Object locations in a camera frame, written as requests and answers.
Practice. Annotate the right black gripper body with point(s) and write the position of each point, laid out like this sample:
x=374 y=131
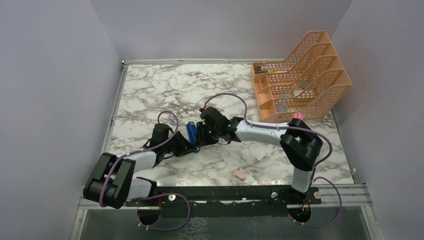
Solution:
x=207 y=136

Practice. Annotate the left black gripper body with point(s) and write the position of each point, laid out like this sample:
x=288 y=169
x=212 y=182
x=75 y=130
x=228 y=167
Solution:
x=169 y=146

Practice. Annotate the blue stapler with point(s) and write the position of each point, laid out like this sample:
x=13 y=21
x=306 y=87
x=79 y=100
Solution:
x=192 y=132

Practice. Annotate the pink eraser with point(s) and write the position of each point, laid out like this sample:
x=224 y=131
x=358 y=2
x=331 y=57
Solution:
x=240 y=176

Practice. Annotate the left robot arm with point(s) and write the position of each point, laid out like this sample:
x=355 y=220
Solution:
x=112 y=182

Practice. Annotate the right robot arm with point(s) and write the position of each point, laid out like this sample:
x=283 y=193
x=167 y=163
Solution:
x=300 y=144

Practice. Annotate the white eraser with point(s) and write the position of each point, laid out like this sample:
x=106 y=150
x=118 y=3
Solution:
x=260 y=156

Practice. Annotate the round clear tape dispenser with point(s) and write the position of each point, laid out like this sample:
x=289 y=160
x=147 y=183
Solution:
x=281 y=107

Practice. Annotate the pink capped pen tube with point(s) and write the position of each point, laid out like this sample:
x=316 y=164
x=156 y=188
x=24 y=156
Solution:
x=298 y=115

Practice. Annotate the orange desk organizer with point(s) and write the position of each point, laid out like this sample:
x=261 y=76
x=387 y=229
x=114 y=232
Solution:
x=311 y=80

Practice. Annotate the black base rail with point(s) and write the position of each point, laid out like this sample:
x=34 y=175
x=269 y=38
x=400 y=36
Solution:
x=224 y=201

